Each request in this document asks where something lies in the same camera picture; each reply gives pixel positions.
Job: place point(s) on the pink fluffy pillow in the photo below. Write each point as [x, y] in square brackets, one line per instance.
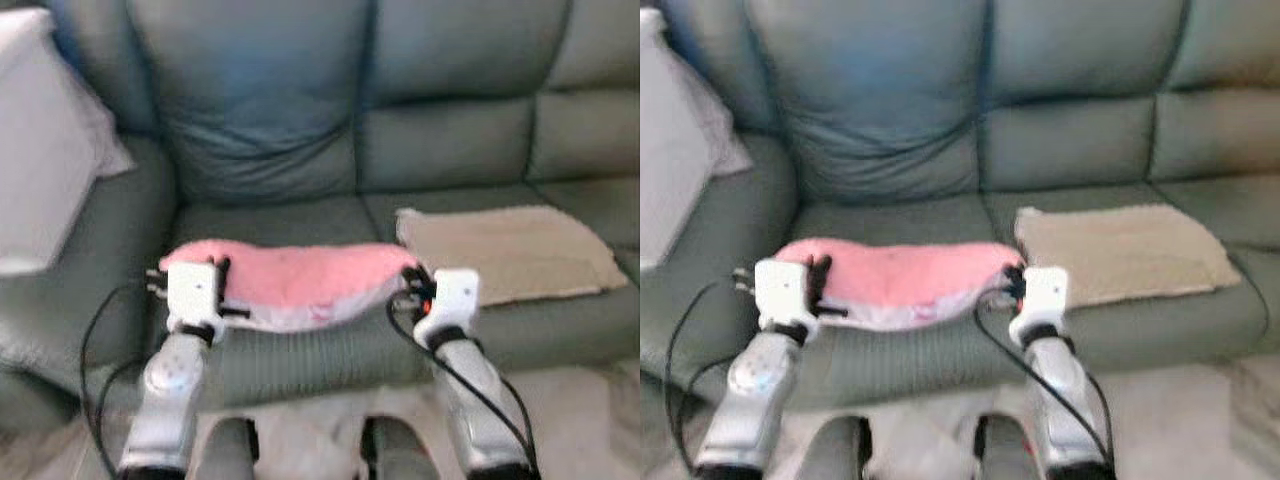
[910, 272]
[300, 272]

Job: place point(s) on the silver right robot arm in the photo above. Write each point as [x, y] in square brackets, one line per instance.
[1060, 395]
[480, 400]

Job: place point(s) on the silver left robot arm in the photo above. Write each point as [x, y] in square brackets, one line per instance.
[755, 385]
[170, 385]

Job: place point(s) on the grey-green leather sofa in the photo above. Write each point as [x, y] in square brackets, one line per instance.
[450, 140]
[1070, 140]

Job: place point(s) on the white pillow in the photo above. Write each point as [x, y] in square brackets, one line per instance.
[45, 150]
[675, 160]

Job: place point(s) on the beige towel mat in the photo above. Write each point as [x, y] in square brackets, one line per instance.
[510, 250]
[1125, 250]

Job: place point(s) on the grey left robot leg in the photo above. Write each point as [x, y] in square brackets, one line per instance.
[228, 450]
[835, 450]

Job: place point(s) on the grey robot leg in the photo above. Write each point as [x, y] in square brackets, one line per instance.
[835, 450]
[228, 450]
[400, 452]
[1005, 450]

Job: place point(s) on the grey right robot leg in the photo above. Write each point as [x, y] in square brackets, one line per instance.
[1005, 450]
[400, 452]

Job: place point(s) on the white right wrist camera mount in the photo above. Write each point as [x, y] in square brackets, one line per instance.
[450, 298]
[1042, 298]

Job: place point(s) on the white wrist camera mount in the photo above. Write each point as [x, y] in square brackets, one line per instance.
[450, 298]
[192, 292]
[783, 290]
[1042, 298]

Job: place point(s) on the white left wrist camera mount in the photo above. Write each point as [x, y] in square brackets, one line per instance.
[192, 292]
[783, 290]

